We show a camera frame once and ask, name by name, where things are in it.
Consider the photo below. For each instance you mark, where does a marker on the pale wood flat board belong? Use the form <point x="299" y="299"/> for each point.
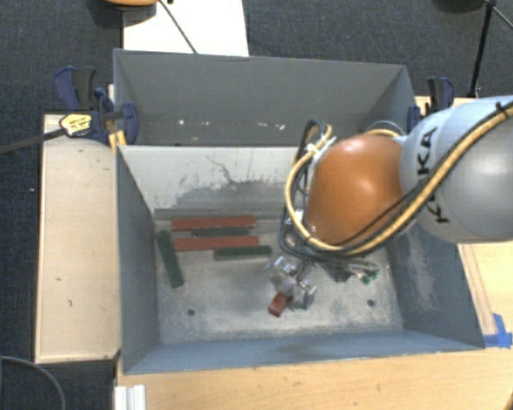
<point x="79" y="250"/>

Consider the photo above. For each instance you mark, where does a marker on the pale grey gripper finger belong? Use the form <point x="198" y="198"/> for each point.
<point x="278" y="271"/>
<point x="304" y="295"/>

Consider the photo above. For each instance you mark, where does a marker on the grey metal bin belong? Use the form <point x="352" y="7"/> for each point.
<point x="222" y="306"/>

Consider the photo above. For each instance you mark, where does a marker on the dark green flat block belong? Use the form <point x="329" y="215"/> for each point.
<point x="242" y="253"/>
<point x="170" y="259"/>
<point x="220" y="232"/>

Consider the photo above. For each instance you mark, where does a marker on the red-brown block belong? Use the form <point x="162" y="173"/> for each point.
<point x="278" y="305"/>
<point x="216" y="243"/>
<point x="214" y="222"/>

